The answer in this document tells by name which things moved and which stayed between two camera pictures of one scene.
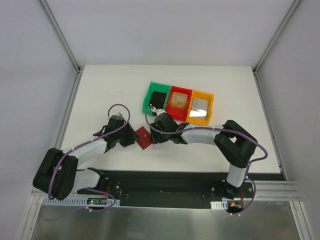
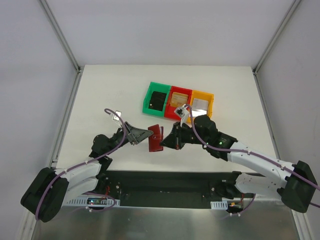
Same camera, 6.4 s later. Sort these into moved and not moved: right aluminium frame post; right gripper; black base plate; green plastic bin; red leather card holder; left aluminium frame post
Moved: right gripper; red leather card holder
Not moved: black base plate; right aluminium frame post; left aluminium frame post; green plastic bin
